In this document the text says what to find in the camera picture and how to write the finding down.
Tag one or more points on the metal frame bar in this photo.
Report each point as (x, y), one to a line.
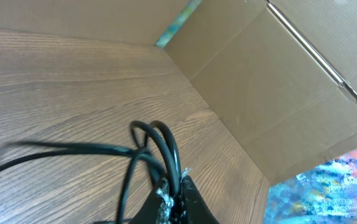
(329, 30)

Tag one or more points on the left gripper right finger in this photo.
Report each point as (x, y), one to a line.
(192, 209)

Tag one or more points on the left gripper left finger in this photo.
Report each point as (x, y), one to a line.
(158, 206)

